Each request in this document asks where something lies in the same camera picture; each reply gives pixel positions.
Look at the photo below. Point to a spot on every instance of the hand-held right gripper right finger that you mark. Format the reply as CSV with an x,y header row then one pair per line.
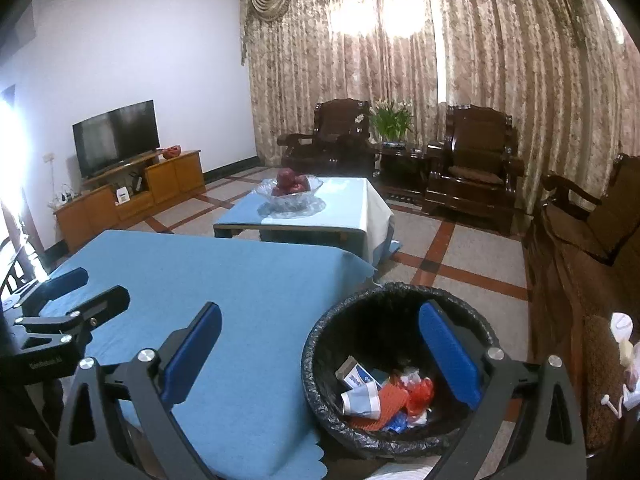
x,y
450,350

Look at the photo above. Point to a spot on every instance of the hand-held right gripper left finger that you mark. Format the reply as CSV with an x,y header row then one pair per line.
x,y
192,355

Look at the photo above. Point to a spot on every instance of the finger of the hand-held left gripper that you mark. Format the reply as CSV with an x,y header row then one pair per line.
x,y
95,310
62,285

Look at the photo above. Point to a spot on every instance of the clear plastic wrapper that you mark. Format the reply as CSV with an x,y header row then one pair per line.
x,y
411,377

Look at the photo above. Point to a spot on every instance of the orange foam net sleeve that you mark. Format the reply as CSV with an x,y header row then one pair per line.
x,y
392,400

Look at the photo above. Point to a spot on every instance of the white cardboard box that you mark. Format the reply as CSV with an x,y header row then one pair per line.
x,y
360,372

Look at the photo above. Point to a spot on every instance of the paper cup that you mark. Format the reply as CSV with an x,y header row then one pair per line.
x,y
361,400

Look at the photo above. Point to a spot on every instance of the black lined trash bin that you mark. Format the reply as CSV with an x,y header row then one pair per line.
x,y
320,360

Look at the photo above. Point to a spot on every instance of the dark wooden chair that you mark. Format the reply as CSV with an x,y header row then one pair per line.
x,y
15,260

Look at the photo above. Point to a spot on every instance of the scalloped blue tablecloth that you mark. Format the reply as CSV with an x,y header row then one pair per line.
x,y
250,300

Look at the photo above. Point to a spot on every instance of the white card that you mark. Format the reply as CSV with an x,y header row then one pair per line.
x,y
123,196

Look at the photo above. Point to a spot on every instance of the black router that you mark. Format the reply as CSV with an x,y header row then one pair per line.
x,y
137,183

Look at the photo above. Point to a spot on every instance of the dark wooden sofa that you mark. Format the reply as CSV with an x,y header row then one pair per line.
x,y
565,270

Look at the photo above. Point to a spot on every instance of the wooden television cabinet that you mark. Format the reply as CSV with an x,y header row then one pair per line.
x,y
170,180

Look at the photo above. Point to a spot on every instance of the brown sofa cushion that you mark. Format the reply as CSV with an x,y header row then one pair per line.
x,y
600,375

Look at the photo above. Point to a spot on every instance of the black flat television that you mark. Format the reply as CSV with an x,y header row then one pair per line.
x,y
117,137

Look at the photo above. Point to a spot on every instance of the white plastic toy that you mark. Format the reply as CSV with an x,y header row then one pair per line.
x,y
622,330

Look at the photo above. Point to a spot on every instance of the brown seat cushion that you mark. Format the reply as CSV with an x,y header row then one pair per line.
x,y
475,175

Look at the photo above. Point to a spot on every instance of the glass fruit bowl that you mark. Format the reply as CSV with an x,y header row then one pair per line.
x,y
290,200

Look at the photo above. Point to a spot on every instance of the dark wooden side table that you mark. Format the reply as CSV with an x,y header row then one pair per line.
x,y
402,165

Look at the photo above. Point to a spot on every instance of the red apple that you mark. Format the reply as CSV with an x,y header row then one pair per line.
x,y
287,179
301,185

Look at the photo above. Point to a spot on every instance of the dark wooden armchair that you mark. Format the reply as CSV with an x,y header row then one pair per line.
x,y
340,130
480,135

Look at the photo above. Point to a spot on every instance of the potted flowering plant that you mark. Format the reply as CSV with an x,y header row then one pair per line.
x,y
392,120

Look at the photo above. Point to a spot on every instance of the floral beige curtain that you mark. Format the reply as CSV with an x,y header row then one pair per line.
x,y
500,60

